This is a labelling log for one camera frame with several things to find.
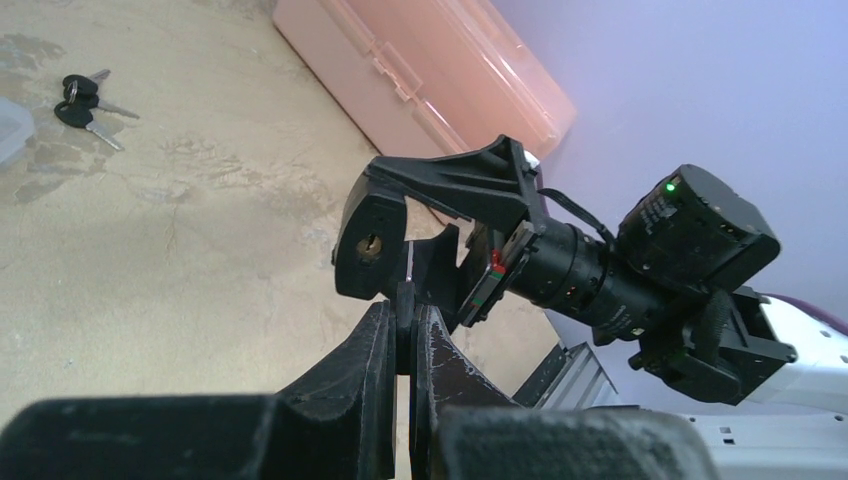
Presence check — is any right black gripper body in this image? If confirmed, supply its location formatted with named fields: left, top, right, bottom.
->
left=457, top=219, right=670, bottom=335

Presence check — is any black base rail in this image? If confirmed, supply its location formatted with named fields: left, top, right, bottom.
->
left=513, top=341, right=621, bottom=412

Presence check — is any black padlock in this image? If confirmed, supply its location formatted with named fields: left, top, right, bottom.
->
left=332, top=174, right=407, bottom=300

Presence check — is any clear plastic screw box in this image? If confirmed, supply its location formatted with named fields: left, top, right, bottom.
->
left=1, top=97, right=35, bottom=167

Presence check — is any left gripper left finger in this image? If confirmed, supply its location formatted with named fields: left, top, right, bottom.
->
left=1, top=302, right=396, bottom=479

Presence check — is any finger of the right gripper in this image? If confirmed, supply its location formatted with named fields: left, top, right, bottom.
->
left=365, top=135, right=544, bottom=233
left=410, top=224, right=467, bottom=332

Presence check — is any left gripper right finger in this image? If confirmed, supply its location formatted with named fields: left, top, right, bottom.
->
left=409, top=305, right=719, bottom=479

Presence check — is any pink plastic storage box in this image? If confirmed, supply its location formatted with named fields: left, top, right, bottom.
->
left=272, top=0, right=577, bottom=159

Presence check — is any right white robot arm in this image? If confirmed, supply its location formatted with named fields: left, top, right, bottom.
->
left=364, top=136, right=847, bottom=479

